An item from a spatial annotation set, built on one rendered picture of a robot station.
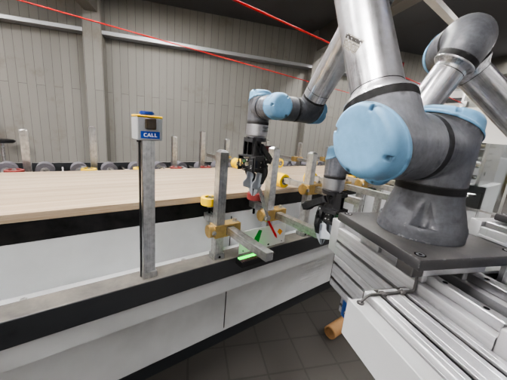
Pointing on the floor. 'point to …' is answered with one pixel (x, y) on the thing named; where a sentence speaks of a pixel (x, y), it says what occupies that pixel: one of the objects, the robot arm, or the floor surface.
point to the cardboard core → (332, 330)
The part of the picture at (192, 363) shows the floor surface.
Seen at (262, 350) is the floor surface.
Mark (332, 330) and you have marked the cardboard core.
